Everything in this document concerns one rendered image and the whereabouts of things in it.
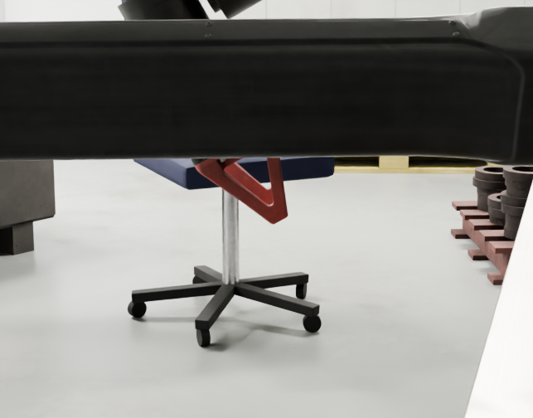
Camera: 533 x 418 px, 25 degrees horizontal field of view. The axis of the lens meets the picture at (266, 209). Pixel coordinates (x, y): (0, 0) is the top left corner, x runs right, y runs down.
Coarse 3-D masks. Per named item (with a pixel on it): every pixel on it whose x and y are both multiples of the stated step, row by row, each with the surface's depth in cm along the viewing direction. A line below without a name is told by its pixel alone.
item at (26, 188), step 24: (0, 168) 468; (24, 168) 477; (48, 168) 486; (0, 192) 470; (24, 192) 479; (48, 192) 488; (0, 216) 472; (24, 216) 481; (48, 216) 491; (0, 240) 485; (24, 240) 484
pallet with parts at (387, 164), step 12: (384, 156) 641; (396, 156) 641; (408, 156) 641; (420, 156) 680; (336, 168) 644; (348, 168) 644; (360, 168) 643; (372, 168) 643; (384, 168) 643; (396, 168) 643; (408, 168) 643; (420, 168) 643; (432, 168) 643; (444, 168) 643; (456, 168) 643; (468, 168) 643
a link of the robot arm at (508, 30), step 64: (0, 64) 51; (64, 64) 51; (128, 64) 51; (192, 64) 51; (256, 64) 51; (320, 64) 51; (384, 64) 51; (448, 64) 51; (512, 64) 50; (0, 128) 52; (64, 128) 52; (128, 128) 52; (192, 128) 52; (256, 128) 52; (320, 128) 52; (384, 128) 52; (448, 128) 52; (512, 128) 52
